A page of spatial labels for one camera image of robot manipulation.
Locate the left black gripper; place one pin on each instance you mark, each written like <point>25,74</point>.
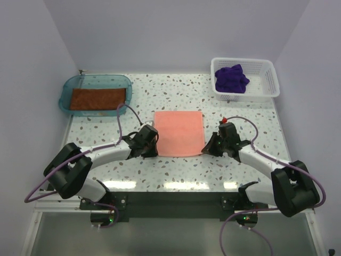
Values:
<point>153,152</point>

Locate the pink towel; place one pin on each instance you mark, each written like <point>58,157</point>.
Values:
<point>181,133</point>

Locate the brown towel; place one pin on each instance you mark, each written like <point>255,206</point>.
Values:
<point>97,99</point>

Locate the aluminium frame rail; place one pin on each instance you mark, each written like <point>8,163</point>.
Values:
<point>54,203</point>

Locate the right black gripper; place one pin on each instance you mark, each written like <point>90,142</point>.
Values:
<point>209,149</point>

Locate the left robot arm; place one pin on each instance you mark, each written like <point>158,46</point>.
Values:
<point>67,172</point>

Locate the purple towel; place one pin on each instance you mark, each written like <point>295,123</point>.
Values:
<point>231,80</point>

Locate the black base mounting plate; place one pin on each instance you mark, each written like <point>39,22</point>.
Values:
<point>169,205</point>

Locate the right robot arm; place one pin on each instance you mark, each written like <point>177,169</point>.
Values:
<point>292,190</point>

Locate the blue transparent plastic tray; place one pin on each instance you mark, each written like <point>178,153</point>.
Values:
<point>96,81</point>

